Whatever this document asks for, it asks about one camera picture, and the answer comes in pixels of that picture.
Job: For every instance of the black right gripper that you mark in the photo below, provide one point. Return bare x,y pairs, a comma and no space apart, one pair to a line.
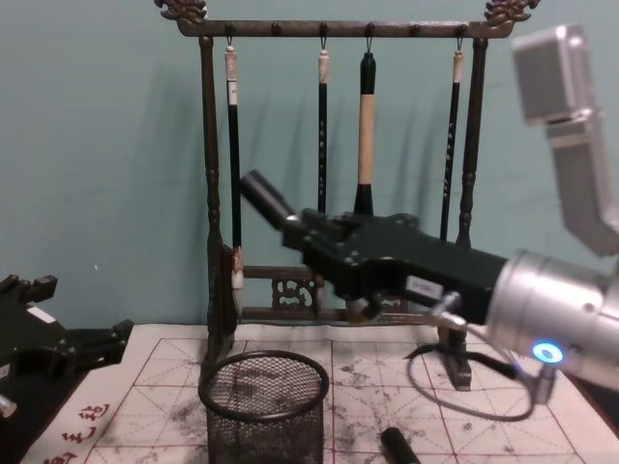
425,261

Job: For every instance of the white gridded calligraphy mat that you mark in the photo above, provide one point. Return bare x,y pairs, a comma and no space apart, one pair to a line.
387,391

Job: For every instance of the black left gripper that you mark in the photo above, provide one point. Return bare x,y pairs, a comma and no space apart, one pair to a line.
29,348

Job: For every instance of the black mesh pen holder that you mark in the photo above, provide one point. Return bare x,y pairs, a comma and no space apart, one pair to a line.
263,411

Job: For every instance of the dark wooden brush rack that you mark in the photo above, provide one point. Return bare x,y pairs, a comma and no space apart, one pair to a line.
210,193

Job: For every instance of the thin black brush white cap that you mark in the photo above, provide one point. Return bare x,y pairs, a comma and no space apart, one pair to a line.
322,145
452,159
234,169

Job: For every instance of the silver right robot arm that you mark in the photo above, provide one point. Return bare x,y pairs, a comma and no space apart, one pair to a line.
556,299

